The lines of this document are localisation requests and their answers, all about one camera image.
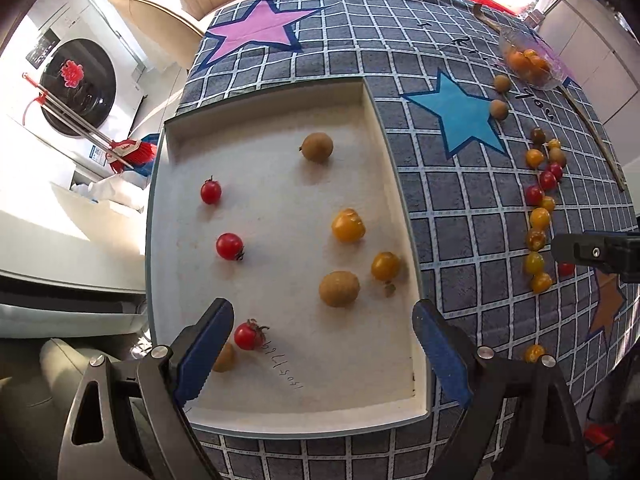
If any white washing machine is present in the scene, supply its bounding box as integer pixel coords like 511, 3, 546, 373
15, 0, 173, 181

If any white plastic bag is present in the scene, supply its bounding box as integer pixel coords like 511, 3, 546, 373
70, 172, 151, 211

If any pile of orange kumquats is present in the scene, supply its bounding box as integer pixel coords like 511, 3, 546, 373
506, 48, 551, 83

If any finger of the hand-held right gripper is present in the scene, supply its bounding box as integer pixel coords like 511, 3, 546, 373
551, 231, 640, 286

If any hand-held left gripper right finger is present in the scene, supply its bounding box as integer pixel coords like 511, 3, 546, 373
411, 298, 588, 480

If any red mop with metal pole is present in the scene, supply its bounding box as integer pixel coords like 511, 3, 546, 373
21, 72, 158, 175

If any clear glass bowl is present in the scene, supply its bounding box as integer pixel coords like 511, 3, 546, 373
498, 29, 575, 92

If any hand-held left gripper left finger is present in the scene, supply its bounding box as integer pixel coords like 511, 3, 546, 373
57, 298, 235, 480

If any red plastic object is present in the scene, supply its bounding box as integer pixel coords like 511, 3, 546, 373
582, 422, 623, 458

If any white cabinet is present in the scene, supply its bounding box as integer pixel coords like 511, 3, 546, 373
0, 180, 151, 291

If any long wooden stick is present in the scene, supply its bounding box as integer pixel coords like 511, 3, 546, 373
471, 2, 627, 193

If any white rectangular tray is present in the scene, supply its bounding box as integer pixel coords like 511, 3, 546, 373
145, 76, 432, 436

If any beige padded chair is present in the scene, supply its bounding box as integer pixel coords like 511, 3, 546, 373
0, 337, 146, 480

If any star-patterned checked tablecloth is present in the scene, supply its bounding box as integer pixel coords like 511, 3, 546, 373
177, 0, 638, 480

